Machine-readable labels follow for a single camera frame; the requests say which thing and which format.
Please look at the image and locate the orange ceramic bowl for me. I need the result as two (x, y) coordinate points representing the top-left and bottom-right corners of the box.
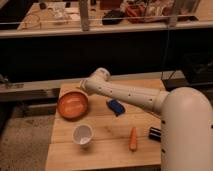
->
(57, 91), (88, 120)

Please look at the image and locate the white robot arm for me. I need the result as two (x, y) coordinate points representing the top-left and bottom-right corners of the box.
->
(80, 68), (213, 171)

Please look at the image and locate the blue sponge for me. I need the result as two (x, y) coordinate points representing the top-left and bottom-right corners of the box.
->
(106, 99), (125, 116)

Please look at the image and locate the wooden table board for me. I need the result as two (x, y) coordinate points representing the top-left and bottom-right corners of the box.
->
(44, 78), (168, 171)

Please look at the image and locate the white paper cup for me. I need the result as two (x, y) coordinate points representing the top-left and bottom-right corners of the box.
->
(72, 124), (93, 148)

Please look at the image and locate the orange carrot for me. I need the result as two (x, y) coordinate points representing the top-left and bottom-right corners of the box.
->
(129, 127), (137, 151)

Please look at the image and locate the black striped eraser block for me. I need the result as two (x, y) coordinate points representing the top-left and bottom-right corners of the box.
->
(148, 127), (161, 141)

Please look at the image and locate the black bag on bench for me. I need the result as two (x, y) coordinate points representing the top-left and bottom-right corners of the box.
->
(102, 10), (125, 25)

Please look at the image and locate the red orange tool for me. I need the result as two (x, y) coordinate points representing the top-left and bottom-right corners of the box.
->
(125, 4), (146, 24)

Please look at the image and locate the metal frame post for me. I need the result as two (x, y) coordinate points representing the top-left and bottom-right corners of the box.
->
(79, 0), (90, 31)

